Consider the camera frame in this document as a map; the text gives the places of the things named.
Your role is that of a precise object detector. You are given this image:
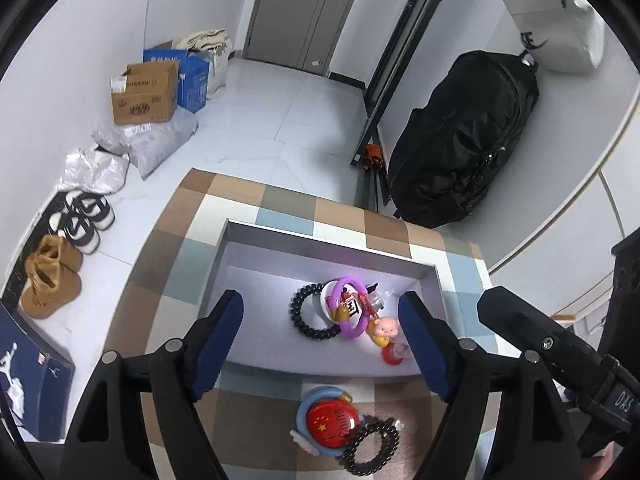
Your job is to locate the black metal rack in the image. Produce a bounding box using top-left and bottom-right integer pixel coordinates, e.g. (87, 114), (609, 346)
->
(348, 0), (463, 211)

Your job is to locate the red ball keychain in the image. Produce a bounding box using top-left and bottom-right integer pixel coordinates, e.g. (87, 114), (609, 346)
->
(289, 385), (363, 457)

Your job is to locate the black bead bracelet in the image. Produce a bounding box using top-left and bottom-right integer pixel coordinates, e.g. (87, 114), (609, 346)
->
(341, 415), (401, 476)

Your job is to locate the orange black object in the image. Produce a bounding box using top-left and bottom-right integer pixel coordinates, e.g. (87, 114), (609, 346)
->
(361, 144), (385, 173)

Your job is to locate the black white sneaker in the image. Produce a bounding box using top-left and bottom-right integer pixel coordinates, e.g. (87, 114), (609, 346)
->
(50, 210), (101, 256)
(65, 191), (117, 232)

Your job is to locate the brown cardboard box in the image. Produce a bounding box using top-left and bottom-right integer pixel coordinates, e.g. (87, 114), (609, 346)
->
(110, 60), (181, 127)

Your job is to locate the red white tag keychain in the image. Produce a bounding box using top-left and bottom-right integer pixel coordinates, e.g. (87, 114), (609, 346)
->
(336, 291), (384, 319)

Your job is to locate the white bangle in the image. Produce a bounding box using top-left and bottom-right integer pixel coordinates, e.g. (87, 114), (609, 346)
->
(319, 281), (351, 321)

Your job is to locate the grey plastic mailer bag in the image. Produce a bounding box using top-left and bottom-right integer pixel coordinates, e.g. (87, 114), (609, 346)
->
(92, 107), (200, 181)

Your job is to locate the checked tablecloth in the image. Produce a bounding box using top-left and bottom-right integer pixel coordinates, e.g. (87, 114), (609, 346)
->
(107, 167), (506, 480)

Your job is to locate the dark blue shoe box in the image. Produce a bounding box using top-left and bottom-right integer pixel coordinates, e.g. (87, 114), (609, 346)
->
(0, 300), (76, 443)

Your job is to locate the blue cardboard box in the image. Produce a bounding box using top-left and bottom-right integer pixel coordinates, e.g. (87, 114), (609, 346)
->
(143, 42), (212, 113)

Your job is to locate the grey door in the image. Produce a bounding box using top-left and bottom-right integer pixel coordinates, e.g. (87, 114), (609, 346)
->
(243, 0), (373, 77)

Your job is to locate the white plastic bag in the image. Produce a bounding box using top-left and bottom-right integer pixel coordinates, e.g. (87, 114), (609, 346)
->
(202, 42), (232, 99)

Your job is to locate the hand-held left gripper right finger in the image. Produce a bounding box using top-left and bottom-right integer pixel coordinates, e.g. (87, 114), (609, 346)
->
(398, 290), (581, 480)

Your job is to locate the brown suede boot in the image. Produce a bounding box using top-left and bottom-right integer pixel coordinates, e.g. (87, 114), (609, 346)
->
(19, 255), (82, 320)
(37, 234), (84, 281)

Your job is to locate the pink pig keychain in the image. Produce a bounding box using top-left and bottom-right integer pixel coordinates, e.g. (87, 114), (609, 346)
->
(367, 316), (401, 350)

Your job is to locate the black spiral hair tie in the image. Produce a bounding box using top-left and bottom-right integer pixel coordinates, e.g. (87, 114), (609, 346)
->
(289, 283), (344, 342)

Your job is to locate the silver plastic bag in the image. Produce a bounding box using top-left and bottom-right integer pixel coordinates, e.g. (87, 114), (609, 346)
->
(55, 147), (132, 195)

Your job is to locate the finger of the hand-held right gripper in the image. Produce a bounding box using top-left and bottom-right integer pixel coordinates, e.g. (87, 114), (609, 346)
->
(476, 285), (609, 387)

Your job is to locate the purple ring bracelet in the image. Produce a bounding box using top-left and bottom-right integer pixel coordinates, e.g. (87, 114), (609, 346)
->
(327, 275), (374, 339)

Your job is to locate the cream cloth bag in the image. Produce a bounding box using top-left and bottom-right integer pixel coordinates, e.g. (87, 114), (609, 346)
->
(175, 29), (230, 54)

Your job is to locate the black backpack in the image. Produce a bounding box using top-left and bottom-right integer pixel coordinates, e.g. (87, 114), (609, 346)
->
(386, 50), (541, 228)

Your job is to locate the grey cardboard box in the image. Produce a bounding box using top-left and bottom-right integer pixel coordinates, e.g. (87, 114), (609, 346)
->
(197, 217), (448, 378)

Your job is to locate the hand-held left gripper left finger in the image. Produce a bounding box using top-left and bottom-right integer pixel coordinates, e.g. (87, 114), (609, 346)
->
(65, 289), (245, 480)

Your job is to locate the beige canvas tote bag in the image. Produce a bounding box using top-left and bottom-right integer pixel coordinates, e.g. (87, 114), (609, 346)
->
(490, 0), (606, 73)

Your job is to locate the red charm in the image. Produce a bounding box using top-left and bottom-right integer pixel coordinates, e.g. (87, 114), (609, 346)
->
(380, 344), (416, 369)

